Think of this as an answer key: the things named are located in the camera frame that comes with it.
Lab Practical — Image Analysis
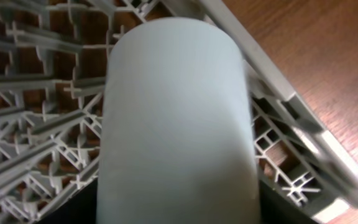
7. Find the cream white cup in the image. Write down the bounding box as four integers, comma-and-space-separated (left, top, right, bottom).
96, 17, 261, 223

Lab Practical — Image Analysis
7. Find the grey dishwasher rack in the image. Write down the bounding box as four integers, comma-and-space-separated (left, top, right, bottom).
0, 0, 358, 223

